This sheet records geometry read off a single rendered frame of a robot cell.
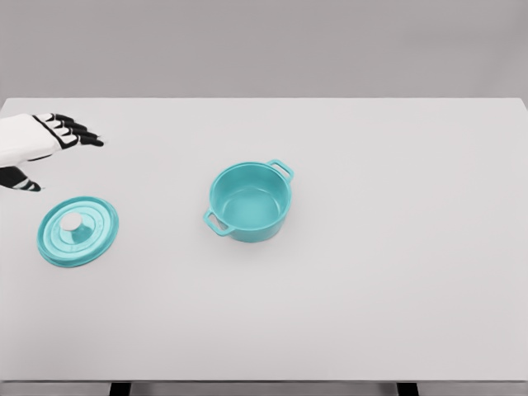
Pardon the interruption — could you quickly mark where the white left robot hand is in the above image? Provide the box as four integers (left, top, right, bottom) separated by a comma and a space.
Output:
0, 112, 106, 193

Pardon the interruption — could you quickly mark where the teal pot lid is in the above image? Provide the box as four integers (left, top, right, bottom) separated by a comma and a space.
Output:
36, 196, 120, 270

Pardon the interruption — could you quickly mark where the teal pot with handles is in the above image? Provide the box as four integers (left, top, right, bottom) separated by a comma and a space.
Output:
202, 158, 296, 243

